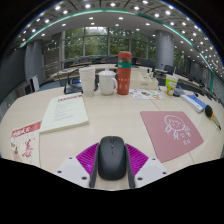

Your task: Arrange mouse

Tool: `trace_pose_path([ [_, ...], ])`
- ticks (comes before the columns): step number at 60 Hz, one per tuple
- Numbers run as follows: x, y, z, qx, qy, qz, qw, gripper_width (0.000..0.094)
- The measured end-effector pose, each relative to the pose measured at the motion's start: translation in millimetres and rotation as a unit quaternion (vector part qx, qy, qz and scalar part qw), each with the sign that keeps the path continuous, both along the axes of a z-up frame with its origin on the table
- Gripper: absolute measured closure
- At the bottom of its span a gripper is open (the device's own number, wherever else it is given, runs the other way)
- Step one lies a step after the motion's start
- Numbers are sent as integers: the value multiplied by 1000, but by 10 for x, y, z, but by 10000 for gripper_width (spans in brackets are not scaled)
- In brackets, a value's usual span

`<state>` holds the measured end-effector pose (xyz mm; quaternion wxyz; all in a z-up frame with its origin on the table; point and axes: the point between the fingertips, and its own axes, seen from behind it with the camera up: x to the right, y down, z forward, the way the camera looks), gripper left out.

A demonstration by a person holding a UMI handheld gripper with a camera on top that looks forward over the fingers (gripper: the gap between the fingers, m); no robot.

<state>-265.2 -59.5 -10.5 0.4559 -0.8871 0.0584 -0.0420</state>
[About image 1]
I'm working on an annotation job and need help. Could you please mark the cream booklet with red heading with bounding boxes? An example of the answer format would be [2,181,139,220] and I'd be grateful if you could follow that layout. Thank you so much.
[39,93,90,135]

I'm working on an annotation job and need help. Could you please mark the black desk microphone unit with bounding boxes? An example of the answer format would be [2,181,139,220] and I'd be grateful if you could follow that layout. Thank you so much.
[173,87,186,98]
[63,68,99,95]

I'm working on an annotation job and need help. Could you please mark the red and white leaflet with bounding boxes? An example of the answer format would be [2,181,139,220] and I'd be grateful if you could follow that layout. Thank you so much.
[9,120,42,168]

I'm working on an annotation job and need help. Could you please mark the dark office chairs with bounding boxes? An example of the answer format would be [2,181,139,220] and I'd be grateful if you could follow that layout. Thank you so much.
[133,58,214,98]

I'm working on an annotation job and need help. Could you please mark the colourful sticker sheet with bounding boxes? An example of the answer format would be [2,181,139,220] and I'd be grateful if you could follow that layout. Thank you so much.
[129,88,165,101]

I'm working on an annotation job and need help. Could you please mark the black and yellow microphone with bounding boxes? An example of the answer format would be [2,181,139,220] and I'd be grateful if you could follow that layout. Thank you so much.
[204,104,222,131]

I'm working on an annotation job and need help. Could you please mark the black computer mouse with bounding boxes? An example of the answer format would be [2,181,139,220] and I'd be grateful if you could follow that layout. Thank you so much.
[97,135,128,181]

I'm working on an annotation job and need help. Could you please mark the curved conference desk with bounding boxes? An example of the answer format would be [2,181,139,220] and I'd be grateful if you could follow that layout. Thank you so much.
[49,63,188,83]

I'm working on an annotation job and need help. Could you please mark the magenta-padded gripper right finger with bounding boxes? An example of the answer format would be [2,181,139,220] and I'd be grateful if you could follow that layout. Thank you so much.
[124,143,169,190]

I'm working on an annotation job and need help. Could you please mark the white lidded mug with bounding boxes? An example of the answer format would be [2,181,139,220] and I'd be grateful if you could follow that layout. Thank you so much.
[97,68,118,96]

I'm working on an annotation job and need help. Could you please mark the green printed paper cup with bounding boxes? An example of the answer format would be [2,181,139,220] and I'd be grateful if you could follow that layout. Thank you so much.
[164,73,180,97]

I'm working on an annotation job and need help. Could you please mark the red thermos bottle green band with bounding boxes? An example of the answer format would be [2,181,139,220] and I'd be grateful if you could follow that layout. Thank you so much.
[116,50,133,96]

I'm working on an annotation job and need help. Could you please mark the blue and white book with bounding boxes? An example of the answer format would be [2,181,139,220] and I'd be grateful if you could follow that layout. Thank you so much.
[180,94,208,114]

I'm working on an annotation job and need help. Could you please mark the pink mouse pad with drawing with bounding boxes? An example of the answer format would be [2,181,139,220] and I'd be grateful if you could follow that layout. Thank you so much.
[139,110,205,164]

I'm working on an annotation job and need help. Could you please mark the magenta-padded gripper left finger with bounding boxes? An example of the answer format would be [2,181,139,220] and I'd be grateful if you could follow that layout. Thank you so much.
[54,142,100,190]

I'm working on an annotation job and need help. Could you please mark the ceiling lights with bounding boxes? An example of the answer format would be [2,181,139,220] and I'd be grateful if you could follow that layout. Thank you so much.
[19,0,221,59]

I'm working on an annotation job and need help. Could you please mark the beige cardboard box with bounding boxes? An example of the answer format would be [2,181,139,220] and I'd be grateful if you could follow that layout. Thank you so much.
[129,69,160,91]

